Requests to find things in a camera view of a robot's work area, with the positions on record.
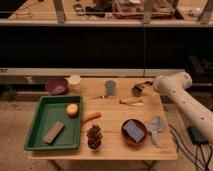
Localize black handled brush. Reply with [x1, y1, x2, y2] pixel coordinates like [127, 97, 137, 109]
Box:
[131, 81, 153, 97]

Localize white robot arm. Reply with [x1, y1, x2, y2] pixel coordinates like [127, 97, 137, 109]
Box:
[153, 72, 213, 144]

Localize blue-grey cup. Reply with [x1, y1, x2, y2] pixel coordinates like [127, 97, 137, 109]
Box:
[105, 80, 116, 96]

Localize small metal spoon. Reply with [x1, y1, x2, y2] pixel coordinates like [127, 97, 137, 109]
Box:
[83, 95, 108, 100]

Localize orange carrot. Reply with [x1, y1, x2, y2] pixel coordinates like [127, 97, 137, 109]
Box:
[81, 112, 101, 125]

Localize white cup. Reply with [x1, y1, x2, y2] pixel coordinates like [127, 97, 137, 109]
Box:
[68, 74, 81, 92]

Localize yellow apple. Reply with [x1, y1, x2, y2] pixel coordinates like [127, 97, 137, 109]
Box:
[66, 104, 79, 117]

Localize blue sponge in bowl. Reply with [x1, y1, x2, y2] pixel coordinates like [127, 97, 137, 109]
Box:
[123, 120, 145, 143]

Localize brown pine cone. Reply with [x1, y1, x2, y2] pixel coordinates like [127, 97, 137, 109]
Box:
[87, 125, 102, 150]

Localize purple bowl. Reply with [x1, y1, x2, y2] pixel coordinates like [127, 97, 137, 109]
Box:
[45, 77, 68, 95]

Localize brown wooden bowl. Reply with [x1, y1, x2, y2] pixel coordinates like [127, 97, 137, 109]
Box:
[121, 119, 147, 145]

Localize green plastic tray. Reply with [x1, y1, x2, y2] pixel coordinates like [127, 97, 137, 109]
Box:
[24, 96, 83, 151]

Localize crumpled blue-white cloth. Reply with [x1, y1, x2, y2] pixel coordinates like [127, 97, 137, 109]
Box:
[146, 116, 165, 148]

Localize grey rectangular sponge block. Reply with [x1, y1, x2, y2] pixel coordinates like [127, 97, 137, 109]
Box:
[44, 121, 64, 144]

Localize red tray on shelf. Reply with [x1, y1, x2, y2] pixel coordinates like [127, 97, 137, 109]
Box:
[112, 0, 174, 18]

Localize black power box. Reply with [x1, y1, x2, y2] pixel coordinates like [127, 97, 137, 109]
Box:
[187, 126, 208, 145]

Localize eyeglasses on shelf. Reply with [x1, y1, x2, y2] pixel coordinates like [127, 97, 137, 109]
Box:
[14, 12, 33, 19]

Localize black cables on floor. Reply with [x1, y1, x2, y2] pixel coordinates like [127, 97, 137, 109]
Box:
[168, 123, 213, 171]

